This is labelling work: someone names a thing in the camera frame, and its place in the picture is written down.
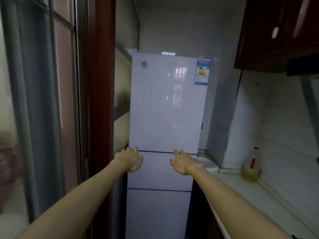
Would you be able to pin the person's left forearm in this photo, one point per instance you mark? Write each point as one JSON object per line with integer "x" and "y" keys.
{"x": 74, "y": 204}

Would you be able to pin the white box on refrigerator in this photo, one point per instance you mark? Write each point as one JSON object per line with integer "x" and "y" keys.
{"x": 168, "y": 53}

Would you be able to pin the blue energy label sticker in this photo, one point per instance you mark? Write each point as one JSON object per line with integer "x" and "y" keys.
{"x": 202, "y": 72}

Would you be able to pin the person's right thumb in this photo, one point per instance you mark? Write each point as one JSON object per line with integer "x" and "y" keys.
{"x": 176, "y": 166}

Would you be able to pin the person's right hand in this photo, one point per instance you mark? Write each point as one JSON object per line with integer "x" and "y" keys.
{"x": 185, "y": 164}

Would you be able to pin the person's left thumb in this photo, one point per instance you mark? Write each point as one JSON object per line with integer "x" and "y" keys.
{"x": 138, "y": 164}

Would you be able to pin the red-brown wooden door frame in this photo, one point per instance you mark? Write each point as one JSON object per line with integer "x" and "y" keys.
{"x": 102, "y": 97}

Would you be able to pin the dark base cabinet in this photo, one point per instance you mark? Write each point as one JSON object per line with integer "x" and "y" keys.
{"x": 199, "y": 216}

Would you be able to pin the person's left hand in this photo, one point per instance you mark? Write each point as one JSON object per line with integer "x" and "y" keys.
{"x": 128, "y": 160}

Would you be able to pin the white refrigerator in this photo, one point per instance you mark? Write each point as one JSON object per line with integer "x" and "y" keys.
{"x": 164, "y": 109}

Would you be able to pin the yellow cooking oil bottle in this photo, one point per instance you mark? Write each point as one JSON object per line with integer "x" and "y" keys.
{"x": 250, "y": 171}

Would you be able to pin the white freezer drawer front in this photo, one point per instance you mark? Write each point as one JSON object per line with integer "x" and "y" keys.
{"x": 157, "y": 216}

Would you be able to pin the person's right forearm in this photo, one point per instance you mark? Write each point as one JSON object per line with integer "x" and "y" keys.
{"x": 234, "y": 204}

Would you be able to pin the short white refrigerator drawer front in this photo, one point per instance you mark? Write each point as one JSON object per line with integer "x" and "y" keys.
{"x": 157, "y": 176}

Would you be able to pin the large white refrigerator door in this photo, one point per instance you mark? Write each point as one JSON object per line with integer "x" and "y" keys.
{"x": 164, "y": 104}

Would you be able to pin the dark red wall cabinet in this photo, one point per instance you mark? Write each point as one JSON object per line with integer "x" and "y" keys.
{"x": 274, "y": 32}

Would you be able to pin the grey framed glass sliding door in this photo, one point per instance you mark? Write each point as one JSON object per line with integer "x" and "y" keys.
{"x": 37, "y": 109}

